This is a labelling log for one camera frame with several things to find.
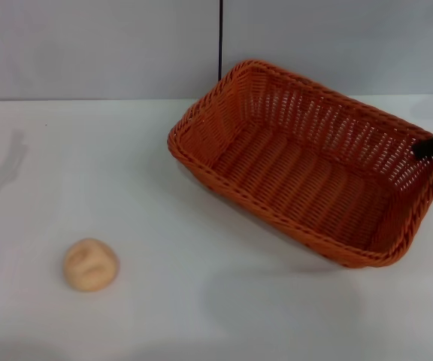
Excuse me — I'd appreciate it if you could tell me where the black vertical wall seam strip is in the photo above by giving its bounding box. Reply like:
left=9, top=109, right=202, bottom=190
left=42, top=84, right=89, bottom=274
left=216, top=0, right=225, bottom=82

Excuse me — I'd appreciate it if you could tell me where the orange woven plastic basket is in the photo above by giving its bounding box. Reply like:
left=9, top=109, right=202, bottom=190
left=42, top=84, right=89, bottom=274
left=166, top=58, right=433, bottom=270

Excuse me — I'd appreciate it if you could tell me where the round beige bread roll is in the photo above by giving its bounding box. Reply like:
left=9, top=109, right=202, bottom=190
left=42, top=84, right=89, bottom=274
left=62, top=237, right=120, bottom=293

